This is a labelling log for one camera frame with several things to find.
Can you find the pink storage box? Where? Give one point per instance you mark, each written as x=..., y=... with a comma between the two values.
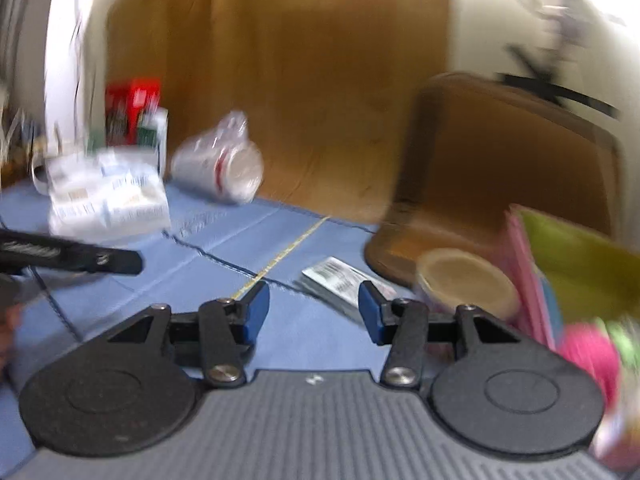
x=565, y=274

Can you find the brown chair back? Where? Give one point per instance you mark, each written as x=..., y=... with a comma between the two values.
x=473, y=149

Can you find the light green cloth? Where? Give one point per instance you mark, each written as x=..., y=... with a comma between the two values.
x=624, y=334

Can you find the person's left hand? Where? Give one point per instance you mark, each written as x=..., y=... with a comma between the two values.
x=10, y=320

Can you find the pink fluffy sock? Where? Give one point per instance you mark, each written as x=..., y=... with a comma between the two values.
x=587, y=346

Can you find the right gripper own blue-tipped finger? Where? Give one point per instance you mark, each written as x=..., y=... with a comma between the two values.
x=487, y=385
x=140, y=381

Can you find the blue table cloth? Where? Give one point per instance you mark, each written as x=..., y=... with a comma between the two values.
x=209, y=251

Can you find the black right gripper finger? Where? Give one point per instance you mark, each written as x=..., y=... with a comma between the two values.
x=98, y=259

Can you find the red tin box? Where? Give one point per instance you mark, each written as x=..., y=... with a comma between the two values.
x=125, y=102

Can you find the barcode paper packet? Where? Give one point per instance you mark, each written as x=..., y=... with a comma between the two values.
x=337, y=284

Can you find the paper snack cup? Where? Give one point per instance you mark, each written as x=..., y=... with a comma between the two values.
x=446, y=278

